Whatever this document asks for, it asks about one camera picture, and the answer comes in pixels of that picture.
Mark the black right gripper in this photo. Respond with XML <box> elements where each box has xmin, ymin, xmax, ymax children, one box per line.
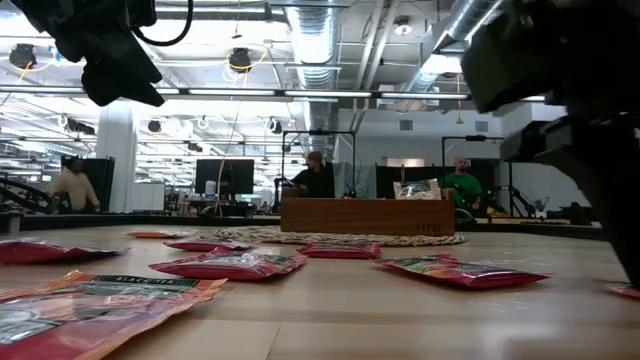
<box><xmin>534</xmin><ymin>112</ymin><xmax>640</xmax><ymax>289</ymax></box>

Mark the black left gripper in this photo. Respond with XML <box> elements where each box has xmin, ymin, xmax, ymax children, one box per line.
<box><xmin>9</xmin><ymin>0</ymin><xmax>166</xmax><ymax>107</ymax></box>

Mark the red tea packet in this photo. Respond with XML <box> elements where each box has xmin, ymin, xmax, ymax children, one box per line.
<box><xmin>0</xmin><ymin>238</ymin><xmax>130</xmax><ymax>266</ymax></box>
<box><xmin>163</xmin><ymin>235</ymin><xmax>260</xmax><ymax>253</ymax></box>
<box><xmin>296</xmin><ymin>241</ymin><xmax>383</xmax><ymax>260</ymax></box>
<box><xmin>148</xmin><ymin>247</ymin><xmax>308</xmax><ymax>282</ymax></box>
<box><xmin>374</xmin><ymin>253</ymin><xmax>556</xmax><ymax>290</ymax></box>

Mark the wooden tea box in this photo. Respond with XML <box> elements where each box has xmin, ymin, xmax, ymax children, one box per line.
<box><xmin>280</xmin><ymin>187</ymin><xmax>456</xmax><ymax>237</ymax></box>

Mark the white column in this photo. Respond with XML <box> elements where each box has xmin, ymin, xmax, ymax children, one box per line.
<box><xmin>95</xmin><ymin>102</ymin><xmax>137</xmax><ymax>214</ymax></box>

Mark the black ceiling device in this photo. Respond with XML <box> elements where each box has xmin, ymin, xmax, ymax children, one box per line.
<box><xmin>228</xmin><ymin>47</ymin><xmax>254</xmax><ymax>74</ymax></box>
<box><xmin>9</xmin><ymin>43</ymin><xmax>37</xmax><ymax>70</ymax></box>

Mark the black partition panel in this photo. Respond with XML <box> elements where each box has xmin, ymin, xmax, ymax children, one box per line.
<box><xmin>60</xmin><ymin>155</ymin><xmax>116</xmax><ymax>215</ymax></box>

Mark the person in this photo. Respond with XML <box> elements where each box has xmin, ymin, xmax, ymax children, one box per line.
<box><xmin>442</xmin><ymin>156</ymin><xmax>484</xmax><ymax>211</ymax></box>
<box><xmin>51</xmin><ymin>155</ymin><xmax>101</xmax><ymax>215</ymax></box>
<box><xmin>290</xmin><ymin>150</ymin><xmax>336</xmax><ymax>199</ymax></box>

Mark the black computer monitor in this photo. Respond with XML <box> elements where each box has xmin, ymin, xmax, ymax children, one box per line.
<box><xmin>194</xmin><ymin>158</ymin><xmax>255</xmax><ymax>196</ymax></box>

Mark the long light bar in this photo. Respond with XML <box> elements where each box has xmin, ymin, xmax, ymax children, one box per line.
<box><xmin>0</xmin><ymin>85</ymin><xmax>546</xmax><ymax>105</ymax></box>

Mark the round woven placemat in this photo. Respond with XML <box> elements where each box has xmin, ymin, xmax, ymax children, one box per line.
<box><xmin>212</xmin><ymin>225</ymin><xmax>469</xmax><ymax>248</ymax></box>

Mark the grey partition panel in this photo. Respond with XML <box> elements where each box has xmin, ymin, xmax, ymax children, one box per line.
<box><xmin>333</xmin><ymin>161</ymin><xmax>377</xmax><ymax>199</ymax></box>

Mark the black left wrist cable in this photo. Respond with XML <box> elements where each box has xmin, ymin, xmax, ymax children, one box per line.
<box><xmin>131</xmin><ymin>0</ymin><xmax>195</xmax><ymax>48</ymax></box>

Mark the black metal rig frame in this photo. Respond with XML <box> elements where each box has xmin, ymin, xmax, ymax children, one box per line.
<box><xmin>281</xmin><ymin>129</ymin><xmax>358</xmax><ymax>199</ymax></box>
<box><xmin>441</xmin><ymin>134</ymin><xmax>507</xmax><ymax>214</ymax></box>

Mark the yellow hanging cord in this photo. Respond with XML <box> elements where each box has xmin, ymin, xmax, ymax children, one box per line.
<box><xmin>454</xmin><ymin>73</ymin><xmax>465</xmax><ymax>125</ymax></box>

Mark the silver ceiling duct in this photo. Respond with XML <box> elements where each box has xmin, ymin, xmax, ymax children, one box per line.
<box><xmin>399</xmin><ymin>0</ymin><xmax>501</xmax><ymax>96</ymax></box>
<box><xmin>284</xmin><ymin>0</ymin><xmax>346</xmax><ymax>151</ymax></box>

